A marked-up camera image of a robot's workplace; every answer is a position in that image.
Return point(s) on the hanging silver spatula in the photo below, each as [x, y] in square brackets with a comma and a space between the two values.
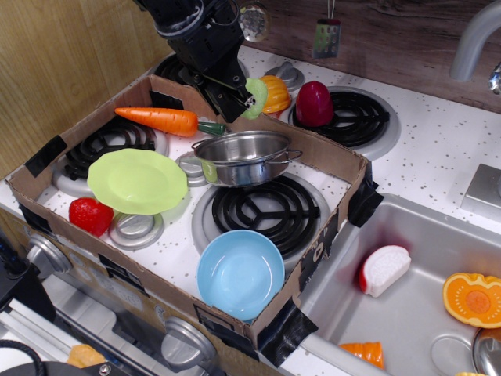
[327, 38]

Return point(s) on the brown cardboard fence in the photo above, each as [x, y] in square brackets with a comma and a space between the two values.
[155, 282]

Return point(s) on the orange toy bottom left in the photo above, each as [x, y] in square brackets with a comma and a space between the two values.
[82, 356]

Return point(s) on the black burner back right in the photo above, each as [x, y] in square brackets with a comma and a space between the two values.
[362, 121]

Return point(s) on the silver stove knob front right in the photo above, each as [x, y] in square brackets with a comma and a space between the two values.
[184, 347]

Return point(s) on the hanging silver strainer spoon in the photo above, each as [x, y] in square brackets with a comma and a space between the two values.
[255, 21]

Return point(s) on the silver stove knob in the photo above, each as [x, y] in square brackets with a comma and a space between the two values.
[184, 347]
[46, 257]

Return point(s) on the lime green plastic plate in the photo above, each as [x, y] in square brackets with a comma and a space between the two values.
[140, 182]

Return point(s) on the red white toy slice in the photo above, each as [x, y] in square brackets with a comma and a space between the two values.
[382, 268]

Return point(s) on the light green toy broccoli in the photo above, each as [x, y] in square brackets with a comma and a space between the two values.
[259, 95]

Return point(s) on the silver sink basin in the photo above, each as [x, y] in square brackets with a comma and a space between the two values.
[409, 319]

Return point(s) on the silver cooktop knob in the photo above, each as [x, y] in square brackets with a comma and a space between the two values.
[134, 232]
[289, 74]
[192, 167]

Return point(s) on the orange toy piece in sink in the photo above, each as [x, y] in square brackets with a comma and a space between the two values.
[371, 352]

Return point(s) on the dark red toy pepper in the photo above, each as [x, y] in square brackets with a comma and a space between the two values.
[314, 106]

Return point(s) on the red toy strawberry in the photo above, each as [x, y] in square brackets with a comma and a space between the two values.
[90, 215]

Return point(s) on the silver cooktop knob middle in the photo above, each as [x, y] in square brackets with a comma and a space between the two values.
[192, 167]

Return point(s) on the silver cooktop knob back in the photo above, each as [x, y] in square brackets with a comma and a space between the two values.
[289, 74]

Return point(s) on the silver stove knob front left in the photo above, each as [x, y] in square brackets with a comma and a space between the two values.
[46, 257]

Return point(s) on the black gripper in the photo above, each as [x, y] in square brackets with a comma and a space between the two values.
[194, 28]

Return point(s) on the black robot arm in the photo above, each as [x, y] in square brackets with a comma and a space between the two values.
[206, 37]

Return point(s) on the black burner front left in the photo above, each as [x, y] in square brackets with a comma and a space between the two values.
[70, 172]

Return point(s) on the silver metal pot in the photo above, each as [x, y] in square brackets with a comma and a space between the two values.
[247, 158]

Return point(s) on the orange toy pepper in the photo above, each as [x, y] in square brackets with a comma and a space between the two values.
[278, 98]

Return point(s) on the silver toy faucet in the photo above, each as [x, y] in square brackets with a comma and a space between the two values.
[472, 42]

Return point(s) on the silver lid in sink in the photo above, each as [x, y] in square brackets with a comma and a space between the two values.
[486, 351]

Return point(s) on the black burner front right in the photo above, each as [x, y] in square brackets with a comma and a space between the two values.
[288, 210]

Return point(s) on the orange toy pumpkin half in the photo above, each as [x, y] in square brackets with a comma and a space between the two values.
[473, 299]

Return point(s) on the silver cooktop knob front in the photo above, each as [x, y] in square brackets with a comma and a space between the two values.
[134, 232]

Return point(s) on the orange toy carrot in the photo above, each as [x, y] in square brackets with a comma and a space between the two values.
[182, 123]

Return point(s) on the light blue plastic bowl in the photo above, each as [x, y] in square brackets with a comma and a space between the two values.
[240, 272]

